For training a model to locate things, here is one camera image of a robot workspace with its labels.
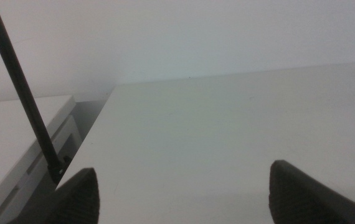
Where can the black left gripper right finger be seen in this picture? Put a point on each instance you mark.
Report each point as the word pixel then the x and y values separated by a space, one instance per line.
pixel 299 199

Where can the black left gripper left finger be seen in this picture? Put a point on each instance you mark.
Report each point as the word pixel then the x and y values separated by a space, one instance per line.
pixel 81 199

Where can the white side cabinet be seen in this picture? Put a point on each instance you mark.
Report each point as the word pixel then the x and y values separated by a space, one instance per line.
pixel 6 140

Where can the black pole with clamp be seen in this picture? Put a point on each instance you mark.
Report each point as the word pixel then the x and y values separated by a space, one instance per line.
pixel 21 90

